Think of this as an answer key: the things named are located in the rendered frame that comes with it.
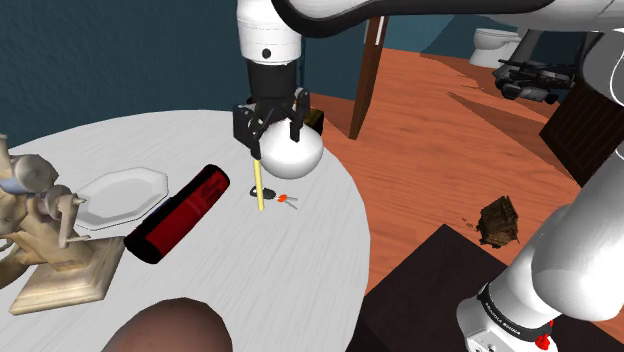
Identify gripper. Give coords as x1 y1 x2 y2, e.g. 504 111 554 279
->
232 59 312 161

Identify white round ball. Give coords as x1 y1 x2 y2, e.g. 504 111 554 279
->
258 118 325 181

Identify small dark yellowish box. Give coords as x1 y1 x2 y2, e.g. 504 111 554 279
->
303 108 326 137

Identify yellow pencil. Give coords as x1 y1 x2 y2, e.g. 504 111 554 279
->
252 158 266 212

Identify keys with orange tag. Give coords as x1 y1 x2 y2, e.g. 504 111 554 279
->
248 185 300 211

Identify dark brown wooden door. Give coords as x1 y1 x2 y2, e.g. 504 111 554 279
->
348 15 391 142

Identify red and black cylinder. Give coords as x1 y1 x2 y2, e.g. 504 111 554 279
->
123 163 231 265

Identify round white table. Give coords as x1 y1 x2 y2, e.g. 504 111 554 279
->
0 109 372 352

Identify white octagonal plate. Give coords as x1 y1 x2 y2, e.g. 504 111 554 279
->
73 166 170 232

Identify white toilet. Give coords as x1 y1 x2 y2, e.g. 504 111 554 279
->
468 27 523 70

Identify brown round object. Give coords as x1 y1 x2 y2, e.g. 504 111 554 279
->
99 297 234 352

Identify brown wooden basket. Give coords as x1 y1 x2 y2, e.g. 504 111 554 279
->
475 195 521 250

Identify beige wooden figure on base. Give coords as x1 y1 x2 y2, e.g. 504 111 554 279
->
0 133 126 317

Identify black and grey machine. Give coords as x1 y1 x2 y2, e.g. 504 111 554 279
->
492 57 579 106

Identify dark brown cabinet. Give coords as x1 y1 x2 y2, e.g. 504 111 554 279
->
537 79 619 188

